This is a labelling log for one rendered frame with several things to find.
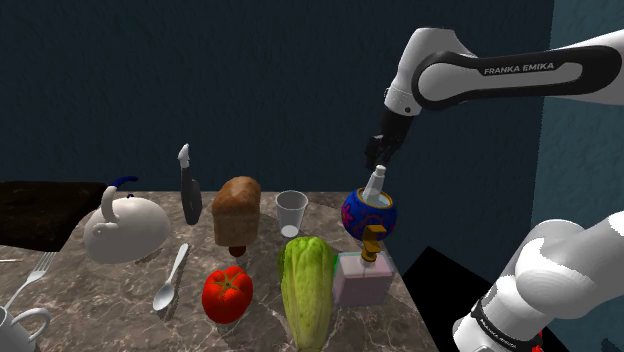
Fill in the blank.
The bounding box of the white small bottle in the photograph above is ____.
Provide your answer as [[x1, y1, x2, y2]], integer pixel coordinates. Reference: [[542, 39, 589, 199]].
[[361, 164, 388, 204]]

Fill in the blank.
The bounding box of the blue painted round vase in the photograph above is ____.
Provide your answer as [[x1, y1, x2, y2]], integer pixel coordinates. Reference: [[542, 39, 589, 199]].
[[340, 186, 399, 243]]

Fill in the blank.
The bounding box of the grey translucent cup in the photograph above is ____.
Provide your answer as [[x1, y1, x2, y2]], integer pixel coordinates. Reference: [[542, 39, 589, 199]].
[[274, 189, 310, 240]]

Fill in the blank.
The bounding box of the pink soap dispenser gold pump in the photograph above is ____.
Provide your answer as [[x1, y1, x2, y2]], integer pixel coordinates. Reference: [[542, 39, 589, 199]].
[[332, 224, 397, 308]]

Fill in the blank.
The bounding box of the brown bread loaf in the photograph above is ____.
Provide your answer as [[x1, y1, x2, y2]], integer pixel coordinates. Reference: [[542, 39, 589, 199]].
[[211, 175, 263, 248]]

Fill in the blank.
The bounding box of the green romaine lettuce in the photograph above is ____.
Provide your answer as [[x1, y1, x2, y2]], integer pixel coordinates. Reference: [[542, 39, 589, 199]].
[[276, 235, 338, 352]]

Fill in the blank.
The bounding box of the black and white peeler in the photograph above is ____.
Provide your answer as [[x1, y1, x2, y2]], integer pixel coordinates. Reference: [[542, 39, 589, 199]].
[[177, 143, 204, 226]]

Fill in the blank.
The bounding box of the red tomato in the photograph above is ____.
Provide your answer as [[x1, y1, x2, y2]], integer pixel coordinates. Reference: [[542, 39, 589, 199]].
[[201, 264, 255, 325]]

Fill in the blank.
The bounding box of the silver spoon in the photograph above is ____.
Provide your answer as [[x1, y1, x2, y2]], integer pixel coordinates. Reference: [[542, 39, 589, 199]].
[[151, 242, 190, 313]]

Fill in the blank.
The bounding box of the silver fork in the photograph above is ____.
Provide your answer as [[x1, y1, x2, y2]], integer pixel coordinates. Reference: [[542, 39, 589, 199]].
[[1, 250, 59, 311]]

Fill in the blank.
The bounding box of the white mug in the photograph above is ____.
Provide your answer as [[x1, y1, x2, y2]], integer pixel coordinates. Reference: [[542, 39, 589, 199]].
[[0, 305, 53, 352]]

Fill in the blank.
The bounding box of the white teapot with blue handle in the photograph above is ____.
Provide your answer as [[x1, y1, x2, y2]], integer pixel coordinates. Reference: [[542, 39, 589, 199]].
[[82, 175, 172, 266]]

